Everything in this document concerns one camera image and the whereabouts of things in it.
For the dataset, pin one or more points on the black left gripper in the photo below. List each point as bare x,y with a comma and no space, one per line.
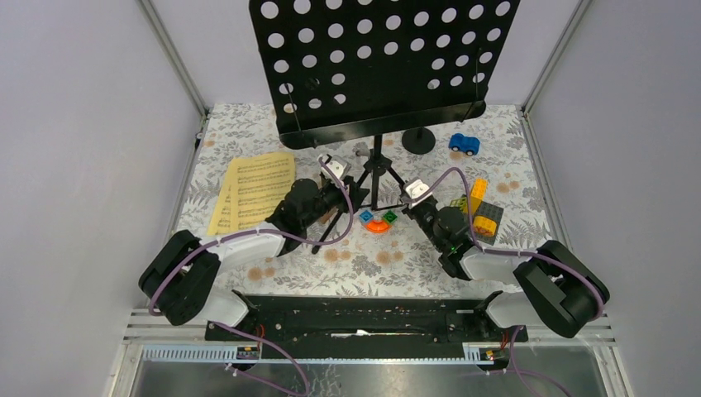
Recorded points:
355,194

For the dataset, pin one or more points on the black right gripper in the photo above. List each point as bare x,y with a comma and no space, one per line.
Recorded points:
409,211

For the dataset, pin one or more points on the yellow sheet music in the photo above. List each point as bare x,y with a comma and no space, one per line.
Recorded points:
256,186
223,221

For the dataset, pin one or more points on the black music stand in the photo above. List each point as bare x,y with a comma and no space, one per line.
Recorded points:
343,70

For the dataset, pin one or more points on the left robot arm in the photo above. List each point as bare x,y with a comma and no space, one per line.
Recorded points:
179,282

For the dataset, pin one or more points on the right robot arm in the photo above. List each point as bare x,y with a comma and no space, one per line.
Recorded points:
556,289

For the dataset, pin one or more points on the blue toy brick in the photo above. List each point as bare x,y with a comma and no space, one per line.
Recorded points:
366,216

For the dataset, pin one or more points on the floral table mat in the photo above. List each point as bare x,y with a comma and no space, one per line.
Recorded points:
400,262

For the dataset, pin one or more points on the green toy brick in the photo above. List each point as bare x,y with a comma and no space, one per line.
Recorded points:
390,217

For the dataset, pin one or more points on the lime green fence piece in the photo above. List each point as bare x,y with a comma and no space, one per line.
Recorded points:
460,203

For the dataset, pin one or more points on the yellow orange toy cylinder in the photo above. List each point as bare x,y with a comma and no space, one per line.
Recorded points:
485,226

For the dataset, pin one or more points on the black microphone stand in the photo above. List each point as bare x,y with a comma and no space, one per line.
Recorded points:
418,140

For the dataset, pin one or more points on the blue toy car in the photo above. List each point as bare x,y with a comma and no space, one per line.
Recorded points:
468,145

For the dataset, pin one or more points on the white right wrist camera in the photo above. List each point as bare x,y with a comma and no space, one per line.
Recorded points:
414,192

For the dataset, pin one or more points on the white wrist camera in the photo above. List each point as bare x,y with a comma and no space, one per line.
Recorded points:
333,167
414,192

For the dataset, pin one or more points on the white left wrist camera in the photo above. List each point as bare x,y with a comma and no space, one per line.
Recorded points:
333,167

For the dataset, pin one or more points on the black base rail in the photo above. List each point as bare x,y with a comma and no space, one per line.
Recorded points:
374,328

